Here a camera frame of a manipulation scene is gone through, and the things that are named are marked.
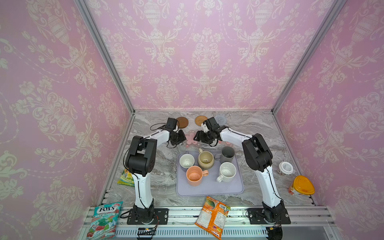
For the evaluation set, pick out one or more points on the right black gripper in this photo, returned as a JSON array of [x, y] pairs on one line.
[[201, 137]]

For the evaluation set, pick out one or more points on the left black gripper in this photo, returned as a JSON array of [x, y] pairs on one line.
[[182, 138]]

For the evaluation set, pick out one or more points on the pink flower coaster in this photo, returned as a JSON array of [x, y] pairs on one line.
[[227, 144], [190, 139]]

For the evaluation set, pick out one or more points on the brown wooden coaster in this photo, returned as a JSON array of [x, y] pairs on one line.
[[182, 122]]

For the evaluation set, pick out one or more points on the blue woven coaster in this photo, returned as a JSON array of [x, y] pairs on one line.
[[221, 120]]

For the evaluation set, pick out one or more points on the woven rattan coaster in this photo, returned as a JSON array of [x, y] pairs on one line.
[[199, 120]]

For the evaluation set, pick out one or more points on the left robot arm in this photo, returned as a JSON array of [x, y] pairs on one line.
[[140, 161]]

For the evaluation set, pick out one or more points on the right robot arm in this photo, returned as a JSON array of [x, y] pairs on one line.
[[258, 157]]

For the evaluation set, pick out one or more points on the small lavender white cup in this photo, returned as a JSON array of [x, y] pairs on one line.
[[186, 161]]

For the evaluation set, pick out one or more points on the white lidded paper cup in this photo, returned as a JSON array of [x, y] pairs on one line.
[[285, 168]]

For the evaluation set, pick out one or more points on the yellow lidded cup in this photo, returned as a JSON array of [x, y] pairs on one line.
[[302, 186]]

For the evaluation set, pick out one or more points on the grey mug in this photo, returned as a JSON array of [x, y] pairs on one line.
[[226, 155]]

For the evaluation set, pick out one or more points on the beige ceramic mug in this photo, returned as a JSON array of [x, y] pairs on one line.
[[206, 159]]

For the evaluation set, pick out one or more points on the white mug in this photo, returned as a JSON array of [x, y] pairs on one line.
[[227, 172]]

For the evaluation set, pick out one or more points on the orange pink mug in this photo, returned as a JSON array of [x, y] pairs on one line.
[[195, 175]]

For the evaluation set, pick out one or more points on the lavender silicone tray mat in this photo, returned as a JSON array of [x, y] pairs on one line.
[[209, 185]]

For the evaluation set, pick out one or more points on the green yellow Fox's candy bag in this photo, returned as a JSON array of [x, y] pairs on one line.
[[126, 179]]

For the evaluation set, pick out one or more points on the orange snack bag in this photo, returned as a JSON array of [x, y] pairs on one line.
[[212, 217]]

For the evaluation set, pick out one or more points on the red green Fox's candy bag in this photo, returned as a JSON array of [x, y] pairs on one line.
[[104, 222]]

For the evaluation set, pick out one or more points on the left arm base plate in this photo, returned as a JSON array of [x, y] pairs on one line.
[[157, 216]]

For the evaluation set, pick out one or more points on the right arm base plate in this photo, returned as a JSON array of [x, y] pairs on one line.
[[259, 216]]

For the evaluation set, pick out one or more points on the aluminium front rail frame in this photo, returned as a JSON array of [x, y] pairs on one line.
[[247, 222]]

